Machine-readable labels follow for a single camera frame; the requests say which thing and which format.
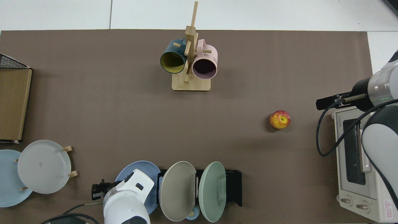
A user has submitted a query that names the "grey beige plate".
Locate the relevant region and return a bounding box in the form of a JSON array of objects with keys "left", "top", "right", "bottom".
[{"left": 159, "top": 161, "right": 197, "bottom": 222}]

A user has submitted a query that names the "wooden cup stand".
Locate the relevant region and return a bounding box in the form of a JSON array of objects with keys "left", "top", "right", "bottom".
[{"left": 172, "top": 1, "right": 212, "bottom": 91}]

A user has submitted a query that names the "black dish rack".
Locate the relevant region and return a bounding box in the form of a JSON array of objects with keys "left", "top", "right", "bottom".
[{"left": 156, "top": 169, "right": 243, "bottom": 207}]

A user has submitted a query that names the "light blue plate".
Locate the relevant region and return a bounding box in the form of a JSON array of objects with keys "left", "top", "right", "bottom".
[{"left": 0, "top": 149, "right": 33, "bottom": 208}]

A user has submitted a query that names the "white grey plate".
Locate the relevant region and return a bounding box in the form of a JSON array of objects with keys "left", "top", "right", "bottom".
[{"left": 17, "top": 140, "right": 72, "bottom": 194}]

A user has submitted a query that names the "wire basket with wooden floor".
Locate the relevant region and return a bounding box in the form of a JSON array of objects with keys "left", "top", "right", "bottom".
[{"left": 0, "top": 53, "right": 33, "bottom": 143}]

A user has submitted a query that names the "pale toaster oven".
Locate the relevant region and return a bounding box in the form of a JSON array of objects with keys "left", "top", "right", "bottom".
[{"left": 331, "top": 106, "right": 398, "bottom": 223}]

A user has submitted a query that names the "wooden plate rack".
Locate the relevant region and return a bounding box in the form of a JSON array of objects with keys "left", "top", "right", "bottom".
[{"left": 14, "top": 146, "right": 78, "bottom": 191}]

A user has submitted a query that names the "dark grey flat object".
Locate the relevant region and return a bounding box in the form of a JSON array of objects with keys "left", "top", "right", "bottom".
[{"left": 382, "top": 0, "right": 398, "bottom": 16}]

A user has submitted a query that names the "red yellow apple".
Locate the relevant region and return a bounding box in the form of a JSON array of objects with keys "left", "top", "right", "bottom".
[{"left": 269, "top": 110, "right": 291, "bottom": 129}]

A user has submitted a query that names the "pale green plate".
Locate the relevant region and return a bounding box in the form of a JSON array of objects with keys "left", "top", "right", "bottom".
[{"left": 199, "top": 161, "right": 227, "bottom": 223}]

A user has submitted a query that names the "dark blue cup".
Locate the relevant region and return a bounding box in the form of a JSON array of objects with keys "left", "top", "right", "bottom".
[{"left": 160, "top": 38, "right": 187, "bottom": 74}]

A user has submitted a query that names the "brown table cloth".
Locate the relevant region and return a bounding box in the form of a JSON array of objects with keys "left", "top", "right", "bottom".
[{"left": 0, "top": 30, "right": 373, "bottom": 224}]

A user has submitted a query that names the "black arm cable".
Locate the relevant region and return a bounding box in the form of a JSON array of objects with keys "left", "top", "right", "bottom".
[
  {"left": 40, "top": 202, "right": 104, "bottom": 224},
  {"left": 316, "top": 99, "right": 398, "bottom": 157}
]

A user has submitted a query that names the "pink cup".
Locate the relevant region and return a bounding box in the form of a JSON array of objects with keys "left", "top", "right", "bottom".
[{"left": 192, "top": 39, "right": 218, "bottom": 80}]

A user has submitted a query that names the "small blue round thing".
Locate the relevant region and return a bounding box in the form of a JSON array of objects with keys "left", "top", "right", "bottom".
[{"left": 186, "top": 205, "right": 200, "bottom": 221}]

